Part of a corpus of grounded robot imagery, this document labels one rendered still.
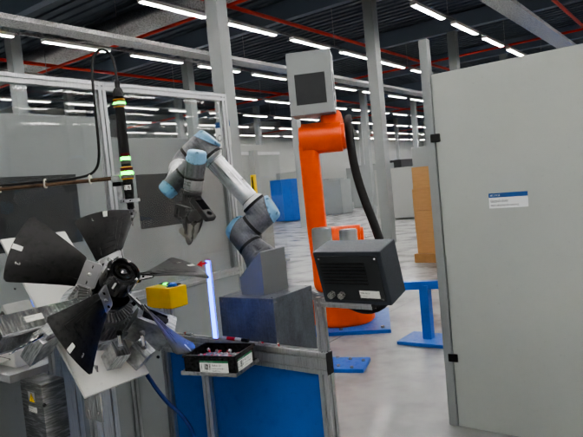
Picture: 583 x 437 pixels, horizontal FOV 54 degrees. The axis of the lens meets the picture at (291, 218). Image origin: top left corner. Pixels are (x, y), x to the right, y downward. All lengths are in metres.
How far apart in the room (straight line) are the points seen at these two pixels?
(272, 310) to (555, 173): 1.59
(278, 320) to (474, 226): 1.34
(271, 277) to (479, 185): 1.31
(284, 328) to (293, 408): 0.38
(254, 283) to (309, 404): 0.60
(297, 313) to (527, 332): 1.32
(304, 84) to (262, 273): 3.57
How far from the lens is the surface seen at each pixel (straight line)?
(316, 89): 5.81
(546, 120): 3.17
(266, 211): 2.58
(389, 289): 1.88
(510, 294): 3.30
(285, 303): 2.49
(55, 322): 1.85
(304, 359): 2.15
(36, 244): 2.06
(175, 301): 2.56
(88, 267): 2.08
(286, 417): 2.32
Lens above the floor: 1.45
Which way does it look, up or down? 3 degrees down
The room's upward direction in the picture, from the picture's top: 5 degrees counter-clockwise
